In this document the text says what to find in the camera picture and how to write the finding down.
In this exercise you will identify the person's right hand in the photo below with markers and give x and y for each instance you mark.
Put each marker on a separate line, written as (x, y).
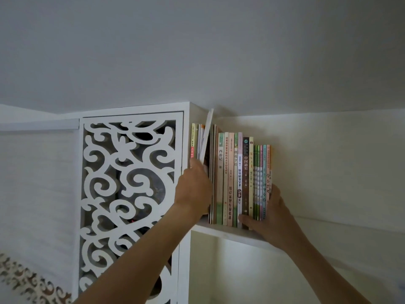
(278, 221)

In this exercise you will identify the person's left hand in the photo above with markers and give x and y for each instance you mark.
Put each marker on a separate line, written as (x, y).
(193, 191)

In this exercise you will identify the person's right thumb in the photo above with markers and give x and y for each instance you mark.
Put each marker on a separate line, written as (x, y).
(250, 220)

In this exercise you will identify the person's left fingers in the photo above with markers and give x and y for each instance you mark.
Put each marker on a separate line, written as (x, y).
(197, 167)

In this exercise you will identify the row of books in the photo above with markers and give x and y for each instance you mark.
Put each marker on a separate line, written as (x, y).
(228, 174)

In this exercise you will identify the thin white book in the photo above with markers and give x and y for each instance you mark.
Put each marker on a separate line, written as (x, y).
(206, 136)

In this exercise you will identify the person's left forearm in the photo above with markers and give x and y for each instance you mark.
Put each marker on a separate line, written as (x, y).
(142, 256)

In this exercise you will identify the person's right forearm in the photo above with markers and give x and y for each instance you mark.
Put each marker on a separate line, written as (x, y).
(326, 275)

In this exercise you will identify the white bookshelf cabinet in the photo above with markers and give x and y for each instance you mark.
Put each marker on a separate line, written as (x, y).
(196, 112)

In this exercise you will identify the white carved fretwork door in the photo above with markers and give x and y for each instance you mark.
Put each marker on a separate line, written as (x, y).
(126, 186)

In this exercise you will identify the white horizontal trim board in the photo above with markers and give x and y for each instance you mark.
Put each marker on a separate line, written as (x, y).
(38, 124)

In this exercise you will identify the brown carved ornament panel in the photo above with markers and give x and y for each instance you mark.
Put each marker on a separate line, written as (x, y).
(28, 281)

